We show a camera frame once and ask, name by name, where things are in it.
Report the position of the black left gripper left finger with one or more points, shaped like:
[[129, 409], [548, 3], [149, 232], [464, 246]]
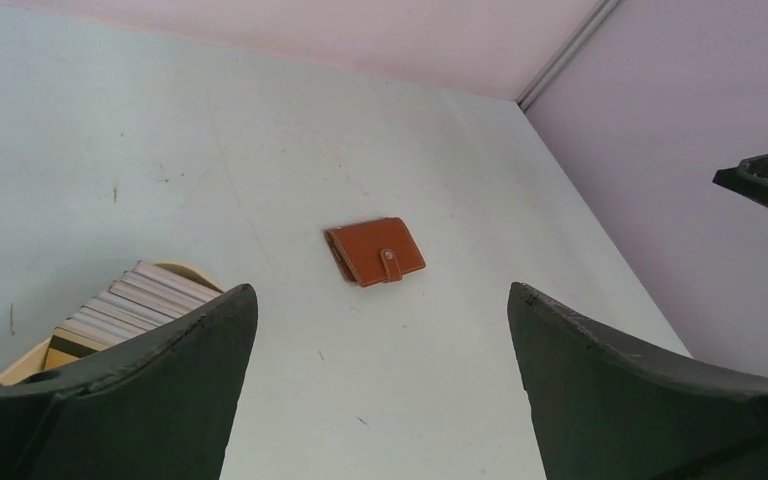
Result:
[[158, 406]]

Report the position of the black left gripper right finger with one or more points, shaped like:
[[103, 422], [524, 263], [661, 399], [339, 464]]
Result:
[[607, 405]]

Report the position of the brown leather card holder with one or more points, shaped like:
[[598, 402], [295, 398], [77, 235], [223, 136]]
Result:
[[375, 251]]

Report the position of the stack of credit cards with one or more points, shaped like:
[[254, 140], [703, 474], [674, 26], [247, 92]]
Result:
[[132, 305]]

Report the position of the beige oval card tray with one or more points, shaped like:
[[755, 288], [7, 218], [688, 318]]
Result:
[[33, 358]]

